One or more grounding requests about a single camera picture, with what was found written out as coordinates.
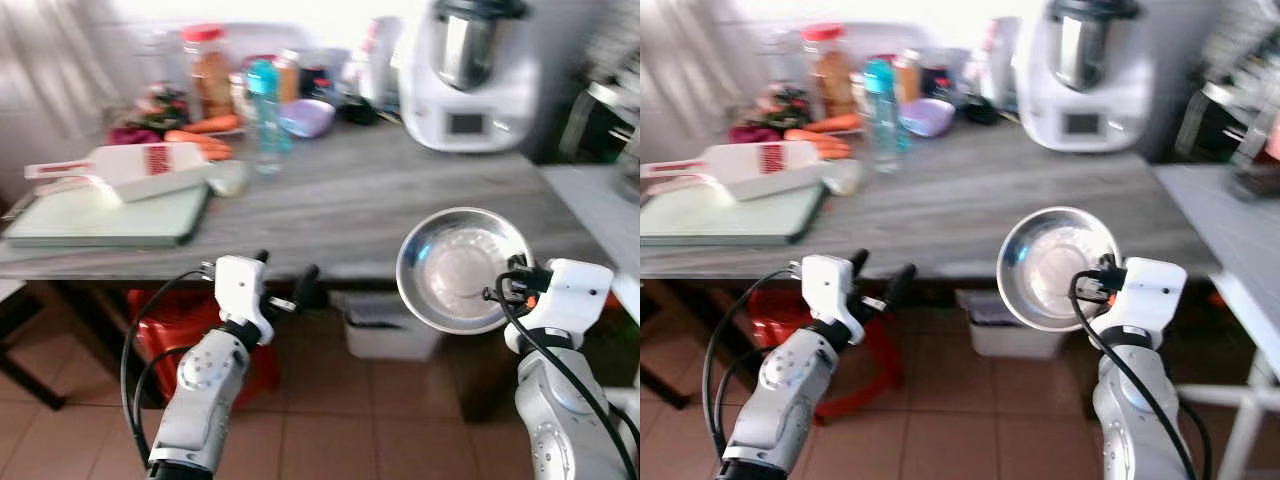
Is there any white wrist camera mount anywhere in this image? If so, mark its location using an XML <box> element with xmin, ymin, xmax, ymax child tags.
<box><xmin>1100</xmin><ymin>257</ymin><xmax>1189</xmax><ymax>347</ymax></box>
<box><xmin>800</xmin><ymin>254</ymin><xmax>860</xmax><ymax>327</ymax></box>
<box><xmin>213</xmin><ymin>255</ymin><xmax>274</xmax><ymax>327</ymax></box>
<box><xmin>520</xmin><ymin>258</ymin><xmax>615</xmax><ymax>347</ymax></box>

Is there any red plastic stool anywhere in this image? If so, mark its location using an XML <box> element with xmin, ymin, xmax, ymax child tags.
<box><xmin>125</xmin><ymin>289</ymin><xmax>282</xmax><ymax>407</ymax></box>
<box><xmin>745</xmin><ymin>289</ymin><xmax>904</xmax><ymax>421</ymax></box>

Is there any white kitchen cooking machine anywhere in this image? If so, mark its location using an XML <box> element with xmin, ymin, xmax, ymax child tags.
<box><xmin>1013</xmin><ymin>0</ymin><xmax>1158</xmax><ymax>154</ymax></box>
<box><xmin>397</xmin><ymin>0</ymin><xmax>542</xmax><ymax>154</ymax></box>

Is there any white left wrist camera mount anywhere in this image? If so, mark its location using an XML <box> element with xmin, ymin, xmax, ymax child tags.
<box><xmin>213</xmin><ymin>255</ymin><xmax>274</xmax><ymax>327</ymax></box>
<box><xmin>800</xmin><ymin>254</ymin><xmax>860</xmax><ymax>327</ymax></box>

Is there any orange carrot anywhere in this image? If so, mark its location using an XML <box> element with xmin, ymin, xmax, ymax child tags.
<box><xmin>783</xmin><ymin>128</ymin><xmax>852</xmax><ymax>161</ymax></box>
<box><xmin>164</xmin><ymin>130</ymin><xmax>234</xmax><ymax>162</ymax></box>
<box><xmin>180</xmin><ymin>114</ymin><xmax>242</xmax><ymax>135</ymax></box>
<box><xmin>800</xmin><ymin>113</ymin><xmax>862</xmax><ymax>134</ymax></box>

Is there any white red mandoline slicer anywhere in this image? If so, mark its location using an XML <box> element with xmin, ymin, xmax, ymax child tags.
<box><xmin>641</xmin><ymin>140</ymin><xmax>833</xmax><ymax>201</ymax></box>
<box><xmin>25</xmin><ymin>142</ymin><xmax>217</xmax><ymax>204</ymax></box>

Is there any round steel bowl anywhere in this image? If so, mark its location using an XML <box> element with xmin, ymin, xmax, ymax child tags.
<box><xmin>396</xmin><ymin>207</ymin><xmax>534</xmax><ymax>336</ymax></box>
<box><xmin>997</xmin><ymin>207</ymin><xmax>1123</xmax><ymax>333</ymax></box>

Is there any clear jar with red lid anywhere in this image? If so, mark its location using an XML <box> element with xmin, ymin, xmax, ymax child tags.
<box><xmin>182</xmin><ymin>24</ymin><xmax>237</xmax><ymax>122</ymax></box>
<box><xmin>802</xmin><ymin>23</ymin><xmax>857</xmax><ymax>121</ymax></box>

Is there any green leafy vegetable bunch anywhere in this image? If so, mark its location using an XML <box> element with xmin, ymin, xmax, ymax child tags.
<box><xmin>757</xmin><ymin>84</ymin><xmax>813</xmax><ymax>131</ymax></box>
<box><xmin>135</xmin><ymin>85</ymin><xmax>192</xmax><ymax>132</ymax></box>

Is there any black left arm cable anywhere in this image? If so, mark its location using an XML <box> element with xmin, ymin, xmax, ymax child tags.
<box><xmin>702</xmin><ymin>268</ymin><xmax>803</xmax><ymax>461</ymax></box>
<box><xmin>120</xmin><ymin>268</ymin><xmax>217</xmax><ymax>463</ymax></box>

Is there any white plastic bin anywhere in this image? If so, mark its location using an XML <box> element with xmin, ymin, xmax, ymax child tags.
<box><xmin>330</xmin><ymin>290</ymin><xmax>444</xmax><ymax>362</ymax></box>
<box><xmin>955</xmin><ymin>289</ymin><xmax>1069</xmax><ymax>360</ymax></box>

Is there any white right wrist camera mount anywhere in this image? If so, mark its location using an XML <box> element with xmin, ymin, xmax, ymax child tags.
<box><xmin>520</xmin><ymin>258</ymin><xmax>615</xmax><ymax>347</ymax></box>
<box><xmin>1100</xmin><ymin>257</ymin><xmax>1189</xmax><ymax>347</ymax></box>

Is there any small clear glass dish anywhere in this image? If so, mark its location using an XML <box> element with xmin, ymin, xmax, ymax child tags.
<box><xmin>205</xmin><ymin>160</ymin><xmax>250</xmax><ymax>198</ymax></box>
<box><xmin>822</xmin><ymin>158</ymin><xmax>865</xmax><ymax>197</ymax></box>

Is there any white plastic bottle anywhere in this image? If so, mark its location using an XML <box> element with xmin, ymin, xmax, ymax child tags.
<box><xmin>966</xmin><ymin>15</ymin><xmax>1021</xmax><ymax>106</ymax></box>
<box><xmin>344</xmin><ymin>15</ymin><xmax>402</xmax><ymax>107</ymax></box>

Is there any metal dish rack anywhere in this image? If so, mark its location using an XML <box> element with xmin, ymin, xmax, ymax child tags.
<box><xmin>1173</xmin><ymin>0</ymin><xmax>1280</xmax><ymax>201</ymax></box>
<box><xmin>558</xmin><ymin>10</ymin><xmax>641</xmax><ymax>166</ymax></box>

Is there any white curtain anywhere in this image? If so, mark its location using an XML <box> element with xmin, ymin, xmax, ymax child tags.
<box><xmin>0</xmin><ymin>0</ymin><xmax>123</xmax><ymax>136</ymax></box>
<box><xmin>640</xmin><ymin>0</ymin><xmax>746</xmax><ymax>136</ymax></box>

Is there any white side table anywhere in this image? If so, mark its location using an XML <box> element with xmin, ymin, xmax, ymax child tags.
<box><xmin>1155</xmin><ymin>164</ymin><xmax>1280</xmax><ymax>480</ymax></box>
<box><xmin>540</xmin><ymin>165</ymin><xmax>641</xmax><ymax>321</ymax></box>

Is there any small black container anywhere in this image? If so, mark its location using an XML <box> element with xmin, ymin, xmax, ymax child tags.
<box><xmin>338</xmin><ymin>94</ymin><xmax>382</xmax><ymax>127</ymax></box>
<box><xmin>960</xmin><ymin>93</ymin><xmax>1001</xmax><ymax>126</ymax></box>

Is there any blue plastic water bottle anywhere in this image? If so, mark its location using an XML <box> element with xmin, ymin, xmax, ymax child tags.
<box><xmin>863</xmin><ymin>58</ymin><xmax>909</xmax><ymax>173</ymax></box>
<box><xmin>246</xmin><ymin>60</ymin><xmax>292</xmax><ymax>174</ymax></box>

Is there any pale green cutting board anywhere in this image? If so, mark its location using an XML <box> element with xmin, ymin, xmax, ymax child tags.
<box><xmin>3</xmin><ymin>182</ymin><xmax>212</xmax><ymax>249</ymax></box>
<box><xmin>640</xmin><ymin>180</ymin><xmax>829</xmax><ymax>247</ymax></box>

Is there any grey wooden table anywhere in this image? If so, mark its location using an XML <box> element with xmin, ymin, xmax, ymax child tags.
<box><xmin>0</xmin><ymin>122</ymin><xmax>613</xmax><ymax>421</ymax></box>
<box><xmin>640</xmin><ymin>120</ymin><xmax>1223</xmax><ymax>421</ymax></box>

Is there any purple vegetable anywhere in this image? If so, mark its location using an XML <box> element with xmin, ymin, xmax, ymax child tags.
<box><xmin>728</xmin><ymin>123</ymin><xmax>783</xmax><ymax>146</ymax></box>
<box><xmin>108</xmin><ymin>125</ymin><xmax>163</xmax><ymax>148</ymax></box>

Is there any purple plastic bowl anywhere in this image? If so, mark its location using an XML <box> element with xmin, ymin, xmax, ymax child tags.
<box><xmin>280</xmin><ymin>98</ymin><xmax>337</xmax><ymax>139</ymax></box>
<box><xmin>900</xmin><ymin>97</ymin><xmax>957</xmax><ymax>138</ymax></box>

